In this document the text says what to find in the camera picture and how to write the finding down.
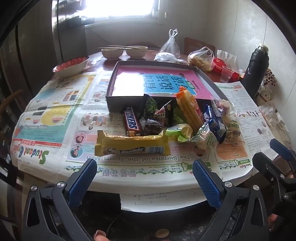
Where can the light green snack packet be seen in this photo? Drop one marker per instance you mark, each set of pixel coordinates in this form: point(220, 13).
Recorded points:
point(178, 131)

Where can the blue cookie packet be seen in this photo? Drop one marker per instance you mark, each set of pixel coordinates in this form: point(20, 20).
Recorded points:
point(214, 122)

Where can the pink and blue book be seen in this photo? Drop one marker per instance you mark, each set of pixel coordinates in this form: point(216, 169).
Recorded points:
point(129, 81)

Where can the black thermos bottle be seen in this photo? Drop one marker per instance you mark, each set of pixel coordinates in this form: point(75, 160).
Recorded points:
point(256, 69)

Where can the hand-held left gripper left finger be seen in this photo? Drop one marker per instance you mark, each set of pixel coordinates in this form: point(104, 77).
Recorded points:
point(83, 183)

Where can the large colourful newspaper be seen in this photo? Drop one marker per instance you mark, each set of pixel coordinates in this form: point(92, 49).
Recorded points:
point(57, 111)

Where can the grey cardboard box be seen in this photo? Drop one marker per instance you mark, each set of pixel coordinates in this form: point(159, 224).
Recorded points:
point(122, 102)

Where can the orange corn stick packet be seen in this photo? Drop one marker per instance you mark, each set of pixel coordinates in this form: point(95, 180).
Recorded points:
point(189, 111)

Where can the wooden chair with cutout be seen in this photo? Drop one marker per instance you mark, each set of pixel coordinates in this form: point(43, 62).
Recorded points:
point(194, 45)

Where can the brown chocolate bar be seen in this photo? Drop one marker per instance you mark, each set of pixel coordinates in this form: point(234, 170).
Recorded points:
point(130, 121)

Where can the person's left hand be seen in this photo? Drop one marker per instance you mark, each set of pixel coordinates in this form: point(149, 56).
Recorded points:
point(99, 235)

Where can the white crumpled plastic bag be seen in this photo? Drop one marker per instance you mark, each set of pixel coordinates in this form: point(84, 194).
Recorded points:
point(165, 57)

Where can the red patterned bowl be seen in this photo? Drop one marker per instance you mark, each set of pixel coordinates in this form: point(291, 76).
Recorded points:
point(69, 69)

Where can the grey refrigerator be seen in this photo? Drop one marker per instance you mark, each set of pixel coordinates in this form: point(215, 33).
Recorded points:
point(39, 41)

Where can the green and black snack packet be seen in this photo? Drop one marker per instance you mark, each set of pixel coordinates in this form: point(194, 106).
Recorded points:
point(150, 106)

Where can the wooden chopstick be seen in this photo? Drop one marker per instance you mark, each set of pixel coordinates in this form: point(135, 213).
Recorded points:
point(111, 48)
point(124, 47)

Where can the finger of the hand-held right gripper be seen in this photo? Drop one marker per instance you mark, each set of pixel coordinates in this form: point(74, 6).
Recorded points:
point(278, 147)
point(263, 162)

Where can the person's right hand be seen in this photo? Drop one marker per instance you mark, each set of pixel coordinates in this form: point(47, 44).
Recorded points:
point(271, 219)

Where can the window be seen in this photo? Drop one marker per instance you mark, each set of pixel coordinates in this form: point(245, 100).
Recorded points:
point(104, 9)

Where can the clear plastic cup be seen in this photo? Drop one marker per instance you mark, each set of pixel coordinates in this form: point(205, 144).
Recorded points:
point(226, 75)

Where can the white worksheet paper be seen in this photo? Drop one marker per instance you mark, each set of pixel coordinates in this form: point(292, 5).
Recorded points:
point(161, 201)

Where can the tall clear plastic bag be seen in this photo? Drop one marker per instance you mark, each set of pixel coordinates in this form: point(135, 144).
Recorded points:
point(170, 46)

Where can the white tissue paper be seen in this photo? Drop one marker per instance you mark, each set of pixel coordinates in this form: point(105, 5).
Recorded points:
point(227, 58)

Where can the plastic bag of yellow food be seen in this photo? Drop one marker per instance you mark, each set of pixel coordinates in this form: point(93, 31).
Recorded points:
point(200, 60)

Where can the clear yellow pastry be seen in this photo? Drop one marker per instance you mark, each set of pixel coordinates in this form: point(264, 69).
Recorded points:
point(232, 126)

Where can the spotted cloth item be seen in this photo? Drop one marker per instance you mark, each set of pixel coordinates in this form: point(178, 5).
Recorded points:
point(270, 77)

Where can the small green rice cracker packet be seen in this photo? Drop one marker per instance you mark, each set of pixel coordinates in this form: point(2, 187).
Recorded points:
point(207, 141)

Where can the person's dark garment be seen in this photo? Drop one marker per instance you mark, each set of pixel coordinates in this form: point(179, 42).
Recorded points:
point(138, 222)

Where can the white plastic wrapping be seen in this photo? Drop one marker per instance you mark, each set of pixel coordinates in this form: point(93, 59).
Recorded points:
point(275, 120)

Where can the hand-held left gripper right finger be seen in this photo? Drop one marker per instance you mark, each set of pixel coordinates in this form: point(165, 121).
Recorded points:
point(205, 183)

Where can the rabbit figurine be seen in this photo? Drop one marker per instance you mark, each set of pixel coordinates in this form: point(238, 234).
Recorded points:
point(264, 96)

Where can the white ceramic bowl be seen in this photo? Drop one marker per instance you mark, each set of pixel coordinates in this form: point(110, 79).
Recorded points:
point(112, 54)
point(136, 53)

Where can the red tissue pack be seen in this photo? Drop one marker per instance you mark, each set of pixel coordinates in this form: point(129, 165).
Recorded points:
point(218, 66)

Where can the bentwood chair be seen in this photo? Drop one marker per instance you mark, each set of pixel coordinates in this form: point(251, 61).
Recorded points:
point(9, 102)

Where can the white text newspaper sheet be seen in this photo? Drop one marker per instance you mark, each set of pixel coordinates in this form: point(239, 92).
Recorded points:
point(249, 129)

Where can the dark round cake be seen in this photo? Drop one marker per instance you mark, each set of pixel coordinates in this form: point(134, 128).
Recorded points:
point(152, 126)

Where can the yellow candy bar packet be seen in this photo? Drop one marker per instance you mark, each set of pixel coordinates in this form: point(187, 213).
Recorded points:
point(129, 144)

